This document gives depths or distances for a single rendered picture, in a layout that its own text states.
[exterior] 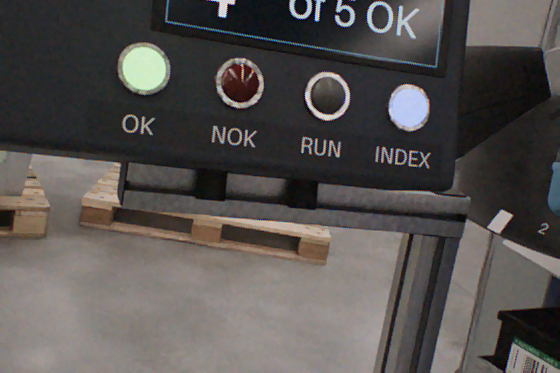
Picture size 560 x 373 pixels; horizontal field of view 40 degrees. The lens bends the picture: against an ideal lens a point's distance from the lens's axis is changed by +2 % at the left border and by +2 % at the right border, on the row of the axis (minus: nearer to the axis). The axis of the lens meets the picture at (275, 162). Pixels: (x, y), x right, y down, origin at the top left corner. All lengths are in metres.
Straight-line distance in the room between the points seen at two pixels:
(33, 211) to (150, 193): 3.04
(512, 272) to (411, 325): 2.02
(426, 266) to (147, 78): 0.25
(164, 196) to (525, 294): 2.11
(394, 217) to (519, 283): 2.03
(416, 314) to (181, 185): 0.20
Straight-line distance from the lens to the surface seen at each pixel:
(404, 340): 0.56
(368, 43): 0.43
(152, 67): 0.38
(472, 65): 1.34
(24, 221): 3.51
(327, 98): 0.41
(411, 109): 0.43
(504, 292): 2.60
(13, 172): 3.57
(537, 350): 0.87
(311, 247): 3.69
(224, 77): 0.39
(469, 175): 1.07
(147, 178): 0.46
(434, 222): 0.53
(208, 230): 3.66
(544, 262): 1.30
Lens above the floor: 1.16
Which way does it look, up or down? 11 degrees down
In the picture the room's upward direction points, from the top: 10 degrees clockwise
